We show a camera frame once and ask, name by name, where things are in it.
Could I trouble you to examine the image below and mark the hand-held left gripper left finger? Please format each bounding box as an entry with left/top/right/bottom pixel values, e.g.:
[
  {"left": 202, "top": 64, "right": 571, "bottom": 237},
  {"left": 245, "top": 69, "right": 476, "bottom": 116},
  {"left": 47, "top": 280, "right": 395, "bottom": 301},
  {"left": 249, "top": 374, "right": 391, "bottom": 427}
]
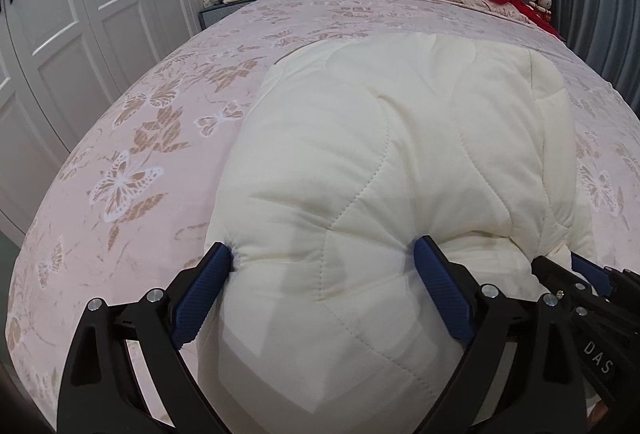
[{"left": 56, "top": 241, "right": 236, "bottom": 434}]

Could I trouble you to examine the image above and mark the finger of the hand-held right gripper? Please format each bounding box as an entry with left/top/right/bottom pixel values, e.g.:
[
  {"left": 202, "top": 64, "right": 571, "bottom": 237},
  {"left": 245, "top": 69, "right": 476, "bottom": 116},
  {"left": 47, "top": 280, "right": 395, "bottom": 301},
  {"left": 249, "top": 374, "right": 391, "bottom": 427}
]
[
  {"left": 570, "top": 252, "right": 640, "bottom": 299},
  {"left": 531, "top": 255, "right": 593, "bottom": 302}
]

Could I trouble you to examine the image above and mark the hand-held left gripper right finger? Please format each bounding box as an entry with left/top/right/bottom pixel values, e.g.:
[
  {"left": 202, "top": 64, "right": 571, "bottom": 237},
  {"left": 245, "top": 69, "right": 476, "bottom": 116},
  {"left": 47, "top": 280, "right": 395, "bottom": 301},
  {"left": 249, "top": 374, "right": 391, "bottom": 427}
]
[{"left": 410, "top": 235, "right": 588, "bottom": 434}]

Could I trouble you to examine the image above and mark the cream quilted duvet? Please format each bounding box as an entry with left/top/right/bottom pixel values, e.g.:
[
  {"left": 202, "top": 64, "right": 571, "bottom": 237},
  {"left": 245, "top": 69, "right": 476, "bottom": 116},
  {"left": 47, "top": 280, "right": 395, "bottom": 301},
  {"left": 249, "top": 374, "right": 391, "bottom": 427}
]
[{"left": 197, "top": 32, "right": 608, "bottom": 434}]

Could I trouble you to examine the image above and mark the pink butterfly print bed blanket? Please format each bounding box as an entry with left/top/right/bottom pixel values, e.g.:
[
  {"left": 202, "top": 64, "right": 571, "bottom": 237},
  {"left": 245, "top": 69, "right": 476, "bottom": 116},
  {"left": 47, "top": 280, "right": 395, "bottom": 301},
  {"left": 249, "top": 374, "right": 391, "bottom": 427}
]
[{"left": 5, "top": 0, "right": 640, "bottom": 434}]

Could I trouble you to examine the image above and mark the teal nightstand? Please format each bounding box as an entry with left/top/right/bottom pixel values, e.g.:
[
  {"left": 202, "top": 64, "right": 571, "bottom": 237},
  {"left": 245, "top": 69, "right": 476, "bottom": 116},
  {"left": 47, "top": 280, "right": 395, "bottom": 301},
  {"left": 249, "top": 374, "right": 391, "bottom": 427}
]
[{"left": 199, "top": 0, "right": 261, "bottom": 29}]

